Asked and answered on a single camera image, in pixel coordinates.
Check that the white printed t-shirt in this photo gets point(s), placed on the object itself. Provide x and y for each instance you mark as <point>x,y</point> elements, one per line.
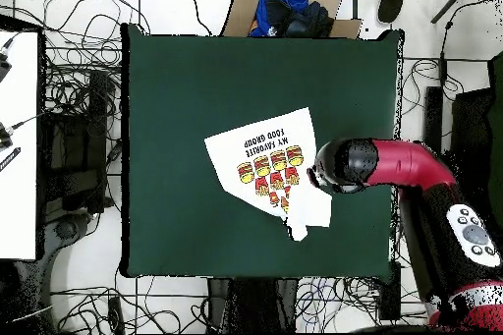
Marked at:
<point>235,154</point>

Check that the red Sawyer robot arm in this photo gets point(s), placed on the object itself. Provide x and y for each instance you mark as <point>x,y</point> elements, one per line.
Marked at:
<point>408,162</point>

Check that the black rectangular box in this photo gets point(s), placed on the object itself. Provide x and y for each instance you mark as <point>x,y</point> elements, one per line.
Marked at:
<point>390,295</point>

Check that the dark green table cloth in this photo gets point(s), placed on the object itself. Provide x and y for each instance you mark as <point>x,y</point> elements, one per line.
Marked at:
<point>196,75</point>

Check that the dark navy garment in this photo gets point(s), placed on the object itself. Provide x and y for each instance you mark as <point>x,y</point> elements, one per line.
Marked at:
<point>310,20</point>

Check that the black metal stand base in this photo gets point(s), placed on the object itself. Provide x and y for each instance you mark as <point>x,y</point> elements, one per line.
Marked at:
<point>96,115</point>
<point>471,122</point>

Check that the brown cardboard box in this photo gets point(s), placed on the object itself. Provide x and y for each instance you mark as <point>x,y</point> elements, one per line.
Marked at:
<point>239,16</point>

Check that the black power strip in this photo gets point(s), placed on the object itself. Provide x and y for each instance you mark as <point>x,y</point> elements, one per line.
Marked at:
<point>116,313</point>

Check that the white side table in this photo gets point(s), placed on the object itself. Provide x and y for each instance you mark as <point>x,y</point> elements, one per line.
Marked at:
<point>19,193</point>

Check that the black label strip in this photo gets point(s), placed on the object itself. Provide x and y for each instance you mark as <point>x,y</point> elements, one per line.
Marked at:
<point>10,159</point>

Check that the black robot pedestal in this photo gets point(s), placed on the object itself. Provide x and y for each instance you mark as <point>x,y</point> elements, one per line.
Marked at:
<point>220,303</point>

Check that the grey pedestal leg with caster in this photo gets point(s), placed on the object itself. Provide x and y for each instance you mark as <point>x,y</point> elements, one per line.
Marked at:
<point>65,229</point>

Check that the black camera device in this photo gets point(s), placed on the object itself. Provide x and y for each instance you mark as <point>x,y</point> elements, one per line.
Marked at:
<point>3,67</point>
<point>4,138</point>

